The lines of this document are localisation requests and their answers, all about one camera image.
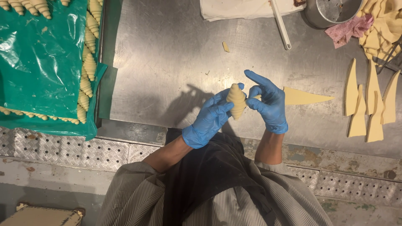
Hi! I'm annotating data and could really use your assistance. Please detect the person's left hand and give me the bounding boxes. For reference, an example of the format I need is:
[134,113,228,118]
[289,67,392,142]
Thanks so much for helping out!
[182,82,245,149]

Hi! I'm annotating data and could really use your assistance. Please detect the person's right hand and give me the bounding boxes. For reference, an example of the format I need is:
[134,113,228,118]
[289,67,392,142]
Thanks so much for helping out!
[244,70,289,135]

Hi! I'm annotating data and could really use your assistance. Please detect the raw croissant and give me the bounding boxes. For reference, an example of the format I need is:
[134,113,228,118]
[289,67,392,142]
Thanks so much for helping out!
[226,83,249,121]

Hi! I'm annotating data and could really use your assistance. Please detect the long flat dough triangle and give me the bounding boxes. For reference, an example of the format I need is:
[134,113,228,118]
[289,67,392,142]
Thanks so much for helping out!
[283,87,335,105]

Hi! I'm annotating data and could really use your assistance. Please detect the dark apron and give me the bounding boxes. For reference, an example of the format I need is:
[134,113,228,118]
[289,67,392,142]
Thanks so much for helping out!
[163,127,277,226]

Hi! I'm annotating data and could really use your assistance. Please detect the folded white cloth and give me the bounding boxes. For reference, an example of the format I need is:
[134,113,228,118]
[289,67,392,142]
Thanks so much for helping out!
[200,0,307,22]

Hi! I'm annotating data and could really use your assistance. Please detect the striped shirt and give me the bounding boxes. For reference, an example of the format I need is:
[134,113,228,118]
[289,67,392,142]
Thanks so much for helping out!
[96,160,334,226]

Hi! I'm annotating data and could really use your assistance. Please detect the pink cloth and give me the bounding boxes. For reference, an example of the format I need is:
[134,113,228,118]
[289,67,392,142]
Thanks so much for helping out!
[325,14,374,49]

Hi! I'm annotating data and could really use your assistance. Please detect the metal pot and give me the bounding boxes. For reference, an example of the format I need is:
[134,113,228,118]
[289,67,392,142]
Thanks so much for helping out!
[304,0,363,29]

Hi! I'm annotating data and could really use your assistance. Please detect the metal dough cutter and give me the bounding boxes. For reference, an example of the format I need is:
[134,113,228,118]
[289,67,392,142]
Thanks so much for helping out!
[373,35,402,75]

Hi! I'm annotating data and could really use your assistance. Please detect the rows of raw croissants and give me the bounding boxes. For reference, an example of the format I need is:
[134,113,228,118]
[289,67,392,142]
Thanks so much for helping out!
[0,0,104,125]

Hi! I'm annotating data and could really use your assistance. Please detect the heap of dough trimmings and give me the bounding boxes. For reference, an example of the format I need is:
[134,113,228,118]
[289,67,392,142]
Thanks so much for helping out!
[356,0,402,63]

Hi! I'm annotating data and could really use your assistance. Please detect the green plastic sheet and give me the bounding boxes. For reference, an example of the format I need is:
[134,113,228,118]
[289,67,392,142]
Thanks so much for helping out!
[0,0,109,141]

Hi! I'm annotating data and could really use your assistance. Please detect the white plastic utensil handle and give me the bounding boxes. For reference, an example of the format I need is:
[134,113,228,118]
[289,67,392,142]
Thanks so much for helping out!
[270,0,292,51]

